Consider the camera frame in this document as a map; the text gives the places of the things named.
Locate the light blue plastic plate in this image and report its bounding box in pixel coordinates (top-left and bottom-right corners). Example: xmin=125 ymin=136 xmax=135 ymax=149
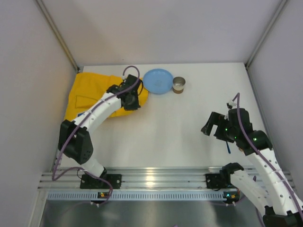
xmin=143 ymin=69 xmax=173 ymax=95

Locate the yellow printed cloth mat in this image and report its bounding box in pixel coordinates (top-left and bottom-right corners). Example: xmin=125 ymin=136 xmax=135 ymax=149
xmin=64 ymin=71 xmax=150 ymax=121

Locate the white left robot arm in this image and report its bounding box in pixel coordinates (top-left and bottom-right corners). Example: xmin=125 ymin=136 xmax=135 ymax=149
xmin=58 ymin=74 xmax=141 ymax=179

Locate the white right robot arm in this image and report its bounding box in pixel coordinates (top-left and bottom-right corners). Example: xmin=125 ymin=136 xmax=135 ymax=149
xmin=201 ymin=108 xmax=303 ymax=227

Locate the blue metal fork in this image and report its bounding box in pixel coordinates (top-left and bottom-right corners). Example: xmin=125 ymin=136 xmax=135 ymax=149
xmin=226 ymin=141 xmax=231 ymax=154

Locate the steel cup with brown base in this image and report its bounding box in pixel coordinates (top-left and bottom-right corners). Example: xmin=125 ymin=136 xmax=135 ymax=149
xmin=172 ymin=77 xmax=186 ymax=94

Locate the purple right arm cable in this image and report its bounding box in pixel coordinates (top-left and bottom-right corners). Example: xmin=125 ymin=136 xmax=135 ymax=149
xmin=231 ymin=92 xmax=303 ymax=227

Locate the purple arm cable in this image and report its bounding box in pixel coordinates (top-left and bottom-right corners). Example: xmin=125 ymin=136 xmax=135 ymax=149
xmin=51 ymin=65 xmax=144 ymax=206
xmin=231 ymin=92 xmax=303 ymax=227

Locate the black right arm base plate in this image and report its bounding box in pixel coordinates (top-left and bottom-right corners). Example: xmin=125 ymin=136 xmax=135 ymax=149
xmin=205 ymin=173 xmax=236 ymax=191

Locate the aluminium table edge rail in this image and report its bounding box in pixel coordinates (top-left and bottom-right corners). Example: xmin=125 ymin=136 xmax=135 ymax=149
xmin=37 ymin=166 xmax=294 ymax=191

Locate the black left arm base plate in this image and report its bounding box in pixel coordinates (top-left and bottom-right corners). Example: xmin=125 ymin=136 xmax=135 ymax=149
xmin=80 ymin=174 xmax=122 ymax=189

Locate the perforated metal cable tray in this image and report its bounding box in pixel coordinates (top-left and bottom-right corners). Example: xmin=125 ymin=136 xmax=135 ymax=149
xmin=47 ymin=191 xmax=240 ymax=202

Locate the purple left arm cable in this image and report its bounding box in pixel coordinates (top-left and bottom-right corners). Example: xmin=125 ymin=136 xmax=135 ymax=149
xmin=51 ymin=65 xmax=144 ymax=206

